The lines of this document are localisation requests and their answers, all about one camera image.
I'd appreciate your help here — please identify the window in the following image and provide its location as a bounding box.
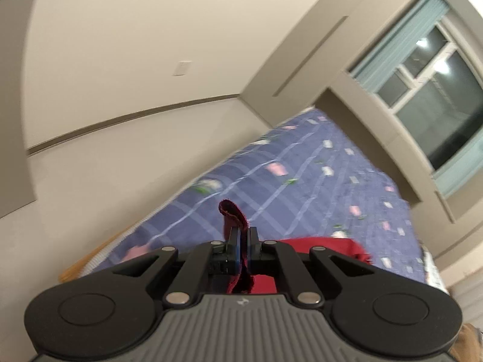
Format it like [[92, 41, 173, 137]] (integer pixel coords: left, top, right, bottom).
[[375, 24, 483, 172]]

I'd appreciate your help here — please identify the wooden bed frame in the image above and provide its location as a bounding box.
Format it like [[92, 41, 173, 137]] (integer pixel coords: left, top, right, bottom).
[[59, 229, 133, 284]]

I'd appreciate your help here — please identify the brown blanket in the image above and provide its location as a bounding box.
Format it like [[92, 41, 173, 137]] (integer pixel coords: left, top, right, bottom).
[[451, 322, 483, 362]]

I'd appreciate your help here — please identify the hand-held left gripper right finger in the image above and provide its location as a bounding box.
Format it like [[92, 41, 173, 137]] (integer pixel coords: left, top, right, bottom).
[[248, 226, 375, 307]]

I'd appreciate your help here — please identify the light blue curtain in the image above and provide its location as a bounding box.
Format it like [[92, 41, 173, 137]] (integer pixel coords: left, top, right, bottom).
[[432, 145, 483, 198], [349, 0, 450, 96]]

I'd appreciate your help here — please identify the beige built-in cabinet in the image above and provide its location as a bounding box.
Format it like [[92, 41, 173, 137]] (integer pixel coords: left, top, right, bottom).
[[239, 0, 483, 224]]

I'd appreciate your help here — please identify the red knit sweater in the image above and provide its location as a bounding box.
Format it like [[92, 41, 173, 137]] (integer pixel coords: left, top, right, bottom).
[[219, 199, 373, 295]]

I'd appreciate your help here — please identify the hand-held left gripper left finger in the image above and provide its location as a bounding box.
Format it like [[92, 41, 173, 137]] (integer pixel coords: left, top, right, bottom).
[[111, 226, 242, 308]]

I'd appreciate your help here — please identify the blue checked blanket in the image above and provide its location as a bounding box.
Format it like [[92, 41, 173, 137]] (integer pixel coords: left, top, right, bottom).
[[81, 107, 426, 283]]

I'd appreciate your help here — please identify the white wall switch plate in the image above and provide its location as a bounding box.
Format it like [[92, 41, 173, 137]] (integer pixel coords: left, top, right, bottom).
[[172, 60, 193, 77]]

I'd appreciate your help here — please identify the light blue patterned cloth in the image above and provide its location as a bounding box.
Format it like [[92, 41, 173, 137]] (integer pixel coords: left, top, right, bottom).
[[420, 247, 451, 297]]

